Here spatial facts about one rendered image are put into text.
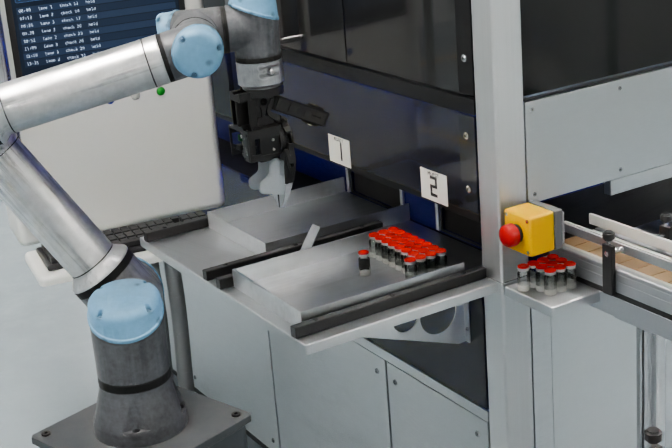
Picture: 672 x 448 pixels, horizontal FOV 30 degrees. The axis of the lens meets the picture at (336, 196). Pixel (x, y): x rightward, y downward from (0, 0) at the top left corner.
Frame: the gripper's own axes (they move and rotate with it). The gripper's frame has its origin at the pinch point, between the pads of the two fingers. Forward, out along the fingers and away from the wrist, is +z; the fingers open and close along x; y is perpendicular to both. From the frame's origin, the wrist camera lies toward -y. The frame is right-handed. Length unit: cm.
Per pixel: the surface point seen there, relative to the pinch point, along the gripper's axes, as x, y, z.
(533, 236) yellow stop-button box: 21.6, -35.5, 10.1
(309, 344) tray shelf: 10.8, 3.6, 21.9
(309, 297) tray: -5.7, -6.1, 21.5
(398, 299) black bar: 8.0, -16.2, 20.4
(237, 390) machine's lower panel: -107, -35, 90
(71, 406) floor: -168, -7, 109
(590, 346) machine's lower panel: 12, -56, 41
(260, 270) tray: -19.7, -3.8, 19.8
